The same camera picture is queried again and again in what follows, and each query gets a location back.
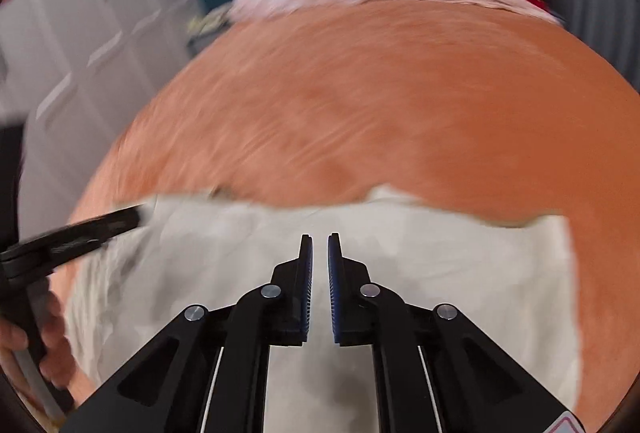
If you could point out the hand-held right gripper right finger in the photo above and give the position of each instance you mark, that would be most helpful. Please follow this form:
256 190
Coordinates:
336 293

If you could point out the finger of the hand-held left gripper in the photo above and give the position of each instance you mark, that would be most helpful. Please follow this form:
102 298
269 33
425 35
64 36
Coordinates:
85 235

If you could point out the white quilted jacket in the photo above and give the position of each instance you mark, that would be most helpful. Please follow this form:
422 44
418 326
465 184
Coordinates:
200 253

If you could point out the grey nightstand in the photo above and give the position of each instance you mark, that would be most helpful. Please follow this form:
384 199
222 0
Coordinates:
207 44

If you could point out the person's left hand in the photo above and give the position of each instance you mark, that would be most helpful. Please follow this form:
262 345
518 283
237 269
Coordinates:
56 333

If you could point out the white wardrobe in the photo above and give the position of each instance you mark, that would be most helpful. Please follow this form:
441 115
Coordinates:
75 38

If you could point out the orange fleece blanket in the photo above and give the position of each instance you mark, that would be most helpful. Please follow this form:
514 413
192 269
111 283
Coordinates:
375 113

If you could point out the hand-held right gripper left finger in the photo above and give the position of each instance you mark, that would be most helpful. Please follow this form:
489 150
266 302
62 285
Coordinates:
304 293

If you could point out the cream cloth bundle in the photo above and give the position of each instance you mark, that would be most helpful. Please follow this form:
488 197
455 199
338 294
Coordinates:
210 20

